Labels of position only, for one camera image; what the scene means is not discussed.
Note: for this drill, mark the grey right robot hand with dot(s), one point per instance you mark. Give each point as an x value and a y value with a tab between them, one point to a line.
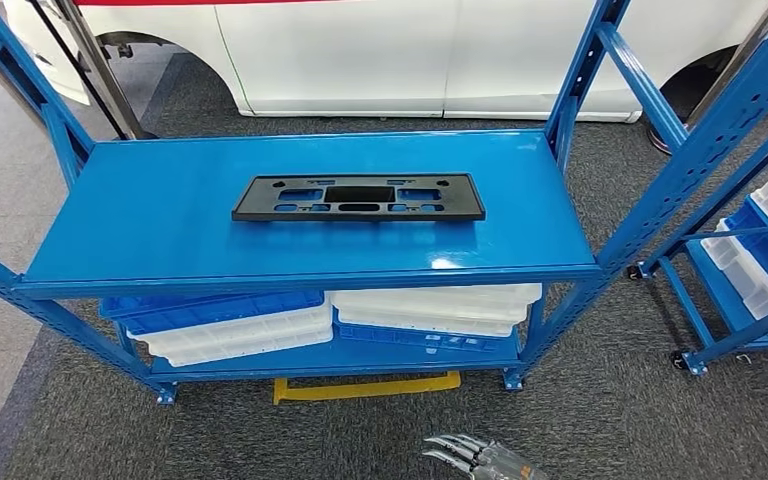
496	464

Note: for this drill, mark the low white plastic crate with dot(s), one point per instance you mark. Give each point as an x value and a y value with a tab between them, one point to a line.
742	278

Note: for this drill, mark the white plastic compartment tray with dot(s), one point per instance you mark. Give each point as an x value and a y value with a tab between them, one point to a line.
238	341

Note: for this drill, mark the white car with red stripe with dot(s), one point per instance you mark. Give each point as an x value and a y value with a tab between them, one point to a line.
357	53

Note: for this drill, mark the large blue metal shelf rack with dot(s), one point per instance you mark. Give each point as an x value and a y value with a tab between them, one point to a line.
178	212

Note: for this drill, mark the yellow floor tape marker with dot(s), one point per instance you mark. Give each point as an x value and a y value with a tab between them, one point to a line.
364	389

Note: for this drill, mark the small blue wheeled rack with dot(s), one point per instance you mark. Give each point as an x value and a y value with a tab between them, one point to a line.
689	305

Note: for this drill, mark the black plastic plate frame part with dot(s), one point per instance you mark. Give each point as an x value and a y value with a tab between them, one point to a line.
258	205

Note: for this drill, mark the blue plastic compartment tray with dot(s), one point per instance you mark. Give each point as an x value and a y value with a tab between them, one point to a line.
212	310

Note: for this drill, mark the flat blue plastic tray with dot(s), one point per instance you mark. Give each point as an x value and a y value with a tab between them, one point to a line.
404	339

